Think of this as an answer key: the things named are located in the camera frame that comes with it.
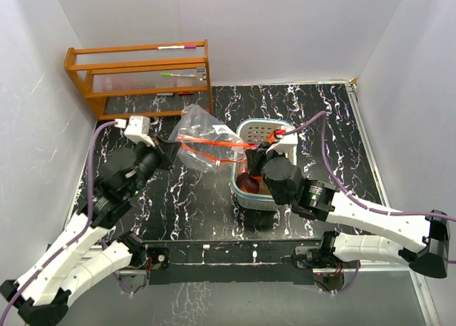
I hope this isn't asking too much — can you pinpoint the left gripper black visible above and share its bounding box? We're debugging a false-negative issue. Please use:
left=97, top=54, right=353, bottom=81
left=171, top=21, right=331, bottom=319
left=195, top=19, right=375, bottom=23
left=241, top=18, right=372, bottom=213
left=127, top=132, right=181, bottom=197

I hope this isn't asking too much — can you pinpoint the light blue plastic basket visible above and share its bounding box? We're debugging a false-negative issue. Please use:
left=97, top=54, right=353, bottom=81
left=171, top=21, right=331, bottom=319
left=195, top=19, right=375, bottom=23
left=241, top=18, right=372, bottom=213
left=229, top=118, right=294, bottom=211

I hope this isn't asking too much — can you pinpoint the clear zip bag orange zipper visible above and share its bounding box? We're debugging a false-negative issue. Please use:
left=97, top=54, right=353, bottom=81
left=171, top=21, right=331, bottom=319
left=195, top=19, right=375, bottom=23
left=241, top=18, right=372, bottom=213
left=169, top=104, right=256, bottom=173

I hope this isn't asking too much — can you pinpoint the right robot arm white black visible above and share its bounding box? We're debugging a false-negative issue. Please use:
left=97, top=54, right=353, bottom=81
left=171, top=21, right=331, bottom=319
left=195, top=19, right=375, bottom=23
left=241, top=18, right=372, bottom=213
left=246, top=142, right=450, bottom=278

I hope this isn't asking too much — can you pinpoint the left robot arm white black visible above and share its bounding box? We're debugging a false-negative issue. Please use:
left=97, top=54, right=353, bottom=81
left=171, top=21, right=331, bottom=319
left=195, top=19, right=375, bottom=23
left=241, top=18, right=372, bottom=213
left=1, top=137, right=180, bottom=325

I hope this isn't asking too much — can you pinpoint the green marker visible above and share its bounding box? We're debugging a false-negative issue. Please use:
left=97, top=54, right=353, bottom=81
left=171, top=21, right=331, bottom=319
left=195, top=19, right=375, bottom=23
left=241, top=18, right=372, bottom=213
left=160, top=73, right=197, bottom=78

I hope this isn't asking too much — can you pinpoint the wooden shelf rack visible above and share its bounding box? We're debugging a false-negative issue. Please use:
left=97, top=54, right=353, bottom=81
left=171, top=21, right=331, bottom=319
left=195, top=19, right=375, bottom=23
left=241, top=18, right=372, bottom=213
left=63, top=40, right=213, bottom=121

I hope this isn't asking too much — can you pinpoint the pink white marker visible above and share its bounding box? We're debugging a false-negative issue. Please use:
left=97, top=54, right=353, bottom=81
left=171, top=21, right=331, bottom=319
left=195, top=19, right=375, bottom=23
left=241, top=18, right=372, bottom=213
left=157, top=45, right=197, bottom=51

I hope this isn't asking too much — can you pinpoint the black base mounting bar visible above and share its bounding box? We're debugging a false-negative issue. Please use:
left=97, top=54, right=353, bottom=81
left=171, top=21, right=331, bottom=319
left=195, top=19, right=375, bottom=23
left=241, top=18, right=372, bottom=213
left=106, top=238, right=346, bottom=288

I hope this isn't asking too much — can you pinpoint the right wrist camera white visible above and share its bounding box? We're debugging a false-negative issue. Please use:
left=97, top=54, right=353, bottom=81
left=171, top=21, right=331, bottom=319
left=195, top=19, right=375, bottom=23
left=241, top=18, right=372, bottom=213
left=266, top=129, right=298, bottom=156

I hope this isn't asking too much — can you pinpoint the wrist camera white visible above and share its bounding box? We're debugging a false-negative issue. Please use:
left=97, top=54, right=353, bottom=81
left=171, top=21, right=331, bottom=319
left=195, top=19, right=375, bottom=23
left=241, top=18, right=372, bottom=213
left=115, top=115, right=155, bottom=147
left=266, top=129, right=298, bottom=156

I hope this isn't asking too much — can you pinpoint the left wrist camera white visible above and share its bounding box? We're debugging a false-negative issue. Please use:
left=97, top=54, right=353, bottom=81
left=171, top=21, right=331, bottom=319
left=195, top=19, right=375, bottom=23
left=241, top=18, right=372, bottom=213
left=115, top=115, right=155, bottom=147

